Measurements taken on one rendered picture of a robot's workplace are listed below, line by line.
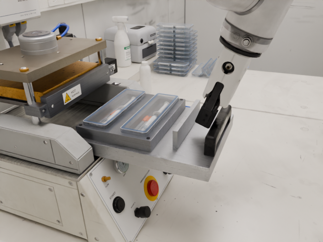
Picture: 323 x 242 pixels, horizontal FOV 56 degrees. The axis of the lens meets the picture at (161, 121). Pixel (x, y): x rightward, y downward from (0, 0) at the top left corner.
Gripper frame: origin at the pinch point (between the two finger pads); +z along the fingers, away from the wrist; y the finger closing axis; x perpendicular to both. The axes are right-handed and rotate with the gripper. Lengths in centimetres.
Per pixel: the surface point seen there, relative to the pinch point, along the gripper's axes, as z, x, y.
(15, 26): 8, 58, 11
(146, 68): 28, 35, 62
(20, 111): 25, 46, 1
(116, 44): 32, 60, 80
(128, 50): 34, 54, 83
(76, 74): 6.1, 30.7, 1.2
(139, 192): 23.6, 5.9, -4.5
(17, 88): 8.3, 36.6, -10.0
